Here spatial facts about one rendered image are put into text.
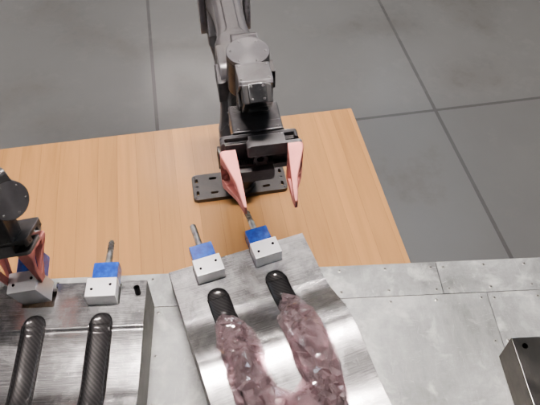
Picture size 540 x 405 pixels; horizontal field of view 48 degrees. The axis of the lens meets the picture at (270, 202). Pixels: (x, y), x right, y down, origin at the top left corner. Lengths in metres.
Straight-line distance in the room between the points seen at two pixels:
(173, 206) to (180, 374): 0.37
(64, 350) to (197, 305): 0.23
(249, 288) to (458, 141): 1.71
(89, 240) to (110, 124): 1.47
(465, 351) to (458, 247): 1.17
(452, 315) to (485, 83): 1.93
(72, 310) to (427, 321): 0.62
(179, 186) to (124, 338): 0.41
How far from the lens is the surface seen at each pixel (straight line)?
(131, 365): 1.00
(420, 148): 2.58
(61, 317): 1.07
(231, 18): 0.99
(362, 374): 0.99
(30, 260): 1.00
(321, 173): 1.33
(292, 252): 1.12
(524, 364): 1.07
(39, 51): 3.19
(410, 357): 1.11
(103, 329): 1.04
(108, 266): 1.08
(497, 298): 1.21
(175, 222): 1.25
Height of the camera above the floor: 1.78
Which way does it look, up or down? 50 degrees down
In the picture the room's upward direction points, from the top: straight up
